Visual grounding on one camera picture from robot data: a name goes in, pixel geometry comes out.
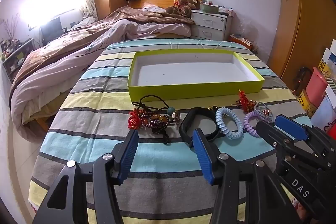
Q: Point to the black gold bead charm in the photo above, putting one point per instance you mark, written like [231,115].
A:
[213,108]

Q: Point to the white nightstand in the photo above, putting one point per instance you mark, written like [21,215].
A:
[210,26]

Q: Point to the brown teddy bear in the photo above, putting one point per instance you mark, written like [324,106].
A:
[183,7]

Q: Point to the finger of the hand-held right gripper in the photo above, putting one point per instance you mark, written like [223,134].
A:
[291,128]
[273,136]

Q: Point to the stack of papers and cards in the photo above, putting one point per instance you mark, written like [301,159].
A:
[329,64]

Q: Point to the striped bedsheet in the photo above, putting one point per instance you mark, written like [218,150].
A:
[86,113]

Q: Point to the black office chair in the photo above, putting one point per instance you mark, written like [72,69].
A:
[51,29]

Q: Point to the wooden wardrobe with round knob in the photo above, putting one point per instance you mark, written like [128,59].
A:
[307,16]

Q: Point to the cluttered storage shelf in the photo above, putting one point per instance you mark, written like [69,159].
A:
[15,58]

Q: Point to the black bag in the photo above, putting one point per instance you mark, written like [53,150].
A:
[302,81]

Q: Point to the red knot charm with beads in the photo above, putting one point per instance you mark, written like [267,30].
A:
[134,119]

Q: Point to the lime green shallow box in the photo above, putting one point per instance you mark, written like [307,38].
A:
[189,69]

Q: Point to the wooden bed frame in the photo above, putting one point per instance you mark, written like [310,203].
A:
[43,124]

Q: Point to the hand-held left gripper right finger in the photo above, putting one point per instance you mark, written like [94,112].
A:
[203,157]

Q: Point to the red tassel charm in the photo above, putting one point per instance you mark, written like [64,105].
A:
[242,99]

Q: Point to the black smart band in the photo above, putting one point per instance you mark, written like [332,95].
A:
[207,115]

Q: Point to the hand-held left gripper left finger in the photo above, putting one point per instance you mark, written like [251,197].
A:
[128,157]

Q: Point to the stack of books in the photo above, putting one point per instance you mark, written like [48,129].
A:
[241,41]

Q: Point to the green basin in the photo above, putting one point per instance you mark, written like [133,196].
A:
[209,8]

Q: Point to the pink and brown quilt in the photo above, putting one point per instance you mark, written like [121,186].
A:
[65,48]

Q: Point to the pink plastic bin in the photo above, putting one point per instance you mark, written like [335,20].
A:
[317,87]

